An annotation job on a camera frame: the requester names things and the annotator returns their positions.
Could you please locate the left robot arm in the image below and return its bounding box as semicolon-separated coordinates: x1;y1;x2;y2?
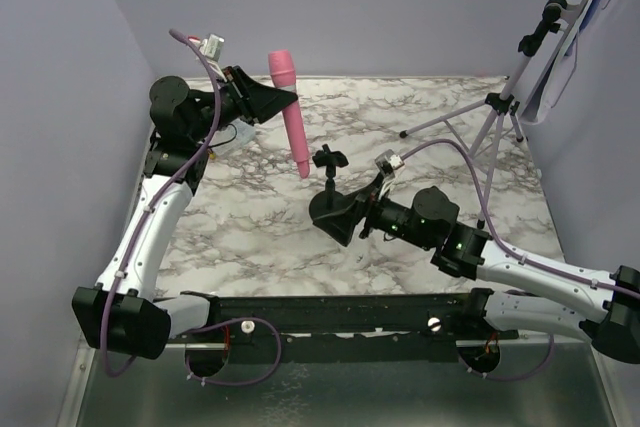
72;66;298;359

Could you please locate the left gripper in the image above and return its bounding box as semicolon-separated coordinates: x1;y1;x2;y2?
189;66;297;143

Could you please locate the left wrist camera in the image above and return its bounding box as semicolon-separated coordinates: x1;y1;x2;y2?
189;33;225;77

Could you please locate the lilac music stand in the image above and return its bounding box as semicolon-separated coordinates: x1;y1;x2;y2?
399;0;629;231

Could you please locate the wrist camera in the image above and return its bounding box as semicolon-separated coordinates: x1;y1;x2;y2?
189;33;225;77
375;149;405;197

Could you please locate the black microphone desk stand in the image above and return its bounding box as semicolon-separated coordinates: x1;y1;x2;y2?
309;144;354;229

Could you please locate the aluminium extrusion frame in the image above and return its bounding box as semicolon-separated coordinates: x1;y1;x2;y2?
54;79;174;427

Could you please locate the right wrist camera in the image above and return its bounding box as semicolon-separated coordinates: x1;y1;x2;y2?
375;149;405;197

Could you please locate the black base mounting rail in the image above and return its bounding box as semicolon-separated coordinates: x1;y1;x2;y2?
102;289;589;363

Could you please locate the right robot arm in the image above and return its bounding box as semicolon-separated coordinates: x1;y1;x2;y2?
309;182;639;364

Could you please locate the pink toy microphone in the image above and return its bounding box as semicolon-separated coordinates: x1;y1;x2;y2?
268;50;310;179

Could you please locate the clear plastic compartment box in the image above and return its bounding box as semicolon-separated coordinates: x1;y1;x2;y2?
210;120;255;157

